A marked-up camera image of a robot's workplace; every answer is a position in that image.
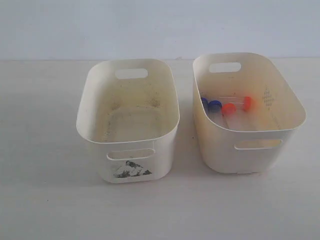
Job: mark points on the orange-capped tube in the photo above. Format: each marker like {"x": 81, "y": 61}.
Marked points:
{"x": 231, "y": 117}
{"x": 243, "y": 103}

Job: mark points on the blue-capped tube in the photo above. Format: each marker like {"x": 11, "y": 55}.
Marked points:
{"x": 205, "y": 104}
{"x": 215, "y": 112}

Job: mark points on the white plastic bin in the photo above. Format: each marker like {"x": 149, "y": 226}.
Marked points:
{"x": 253, "y": 140}
{"x": 128, "y": 116}

